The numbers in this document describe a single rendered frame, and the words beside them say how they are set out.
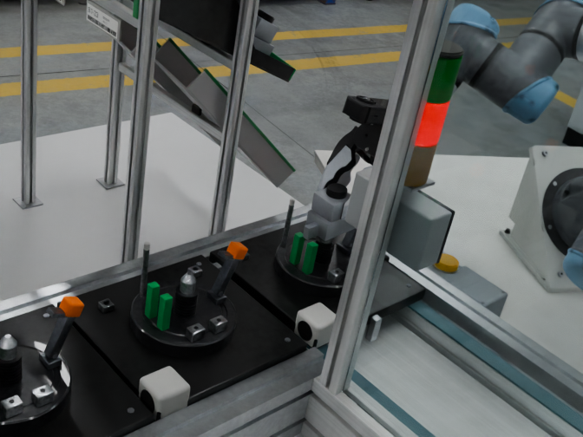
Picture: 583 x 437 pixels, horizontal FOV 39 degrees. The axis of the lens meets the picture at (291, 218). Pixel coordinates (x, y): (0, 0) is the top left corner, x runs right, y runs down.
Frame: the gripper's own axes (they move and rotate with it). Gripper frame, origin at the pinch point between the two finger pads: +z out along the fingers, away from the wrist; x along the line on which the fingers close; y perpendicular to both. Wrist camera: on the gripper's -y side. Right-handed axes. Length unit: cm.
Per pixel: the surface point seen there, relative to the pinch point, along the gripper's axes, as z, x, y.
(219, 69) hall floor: -40, 263, 220
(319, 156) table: -10, 44, 49
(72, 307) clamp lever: 28.7, -1.4, -31.0
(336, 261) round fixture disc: 6.6, -1.5, 8.4
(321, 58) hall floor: -87, 258, 277
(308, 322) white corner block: 15.5, -10.0, -1.9
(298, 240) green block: 7.5, 1.0, 0.5
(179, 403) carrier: 31.2, -12.3, -18.3
